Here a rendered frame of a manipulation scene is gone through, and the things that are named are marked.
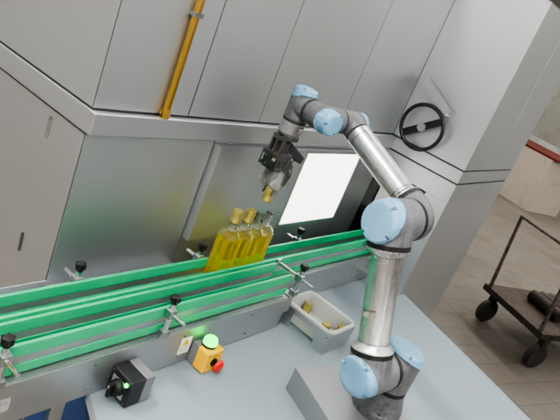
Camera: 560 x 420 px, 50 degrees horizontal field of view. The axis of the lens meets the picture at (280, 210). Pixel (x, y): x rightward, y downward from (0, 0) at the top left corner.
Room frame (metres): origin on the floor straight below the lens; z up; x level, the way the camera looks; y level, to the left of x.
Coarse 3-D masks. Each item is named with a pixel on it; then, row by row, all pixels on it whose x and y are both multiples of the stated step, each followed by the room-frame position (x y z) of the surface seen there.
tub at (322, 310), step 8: (296, 296) 1.97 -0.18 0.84; (304, 296) 2.01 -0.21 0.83; (312, 296) 2.05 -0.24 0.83; (320, 296) 2.04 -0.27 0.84; (296, 304) 1.98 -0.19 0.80; (320, 304) 2.03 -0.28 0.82; (328, 304) 2.01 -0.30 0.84; (304, 312) 1.87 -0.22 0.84; (312, 312) 2.03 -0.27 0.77; (320, 312) 2.01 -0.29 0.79; (328, 312) 2.00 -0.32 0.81; (336, 312) 1.99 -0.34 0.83; (312, 320) 1.85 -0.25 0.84; (320, 320) 2.00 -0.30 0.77; (328, 320) 1.99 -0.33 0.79; (336, 320) 1.98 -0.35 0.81; (344, 320) 1.97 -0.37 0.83; (336, 328) 1.97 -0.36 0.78; (344, 328) 1.88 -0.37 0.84
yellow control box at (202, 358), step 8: (192, 344) 1.48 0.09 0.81; (200, 344) 1.48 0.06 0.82; (192, 352) 1.48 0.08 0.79; (200, 352) 1.46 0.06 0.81; (208, 352) 1.46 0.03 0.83; (216, 352) 1.47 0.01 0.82; (192, 360) 1.47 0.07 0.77; (200, 360) 1.46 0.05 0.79; (208, 360) 1.46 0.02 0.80; (216, 360) 1.48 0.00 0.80; (200, 368) 1.45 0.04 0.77; (208, 368) 1.47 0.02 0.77
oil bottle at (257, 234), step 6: (252, 228) 1.81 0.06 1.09; (258, 228) 1.82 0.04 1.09; (252, 234) 1.80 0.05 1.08; (258, 234) 1.81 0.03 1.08; (252, 240) 1.79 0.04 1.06; (258, 240) 1.82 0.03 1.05; (252, 246) 1.80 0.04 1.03; (258, 246) 1.83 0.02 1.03; (252, 252) 1.81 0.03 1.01; (246, 258) 1.79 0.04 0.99; (252, 258) 1.83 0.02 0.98
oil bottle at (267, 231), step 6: (264, 228) 1.85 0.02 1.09; (270, 228) 1.87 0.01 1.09; (264, 234) 1.84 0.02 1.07; (270, 234) 1.87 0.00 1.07; (264, 240) 1.85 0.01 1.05; (270, 240) 1.88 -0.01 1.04; (264, 246) 1.86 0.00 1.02; (258, 252) 1.85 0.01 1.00; (264, 252) 1.88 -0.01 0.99; (258, 258) 1.86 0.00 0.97
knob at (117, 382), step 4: (112, 380) 1.21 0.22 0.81; (116, 380) 1.22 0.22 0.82; (120, 380) 1.22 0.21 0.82; (108, 384) 1.19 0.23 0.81; (112, 384) 1.20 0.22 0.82; (116, 384) 1.20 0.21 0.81; (120, 384) 1.21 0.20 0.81; (108, 388) 1.19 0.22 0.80; (112, 388) 1.20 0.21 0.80; (116, 388) 1.20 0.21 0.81; (120, 388) 1.20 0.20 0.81; (108, 392) 1.19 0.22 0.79; (112, 392) 1.20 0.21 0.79; (116, 392) 1.19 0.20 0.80; (120, 392) 1.20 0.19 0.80; (108, 396) 1.19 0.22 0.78; (112, 396) 1.20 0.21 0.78; (116, 396) 1.20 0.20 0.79
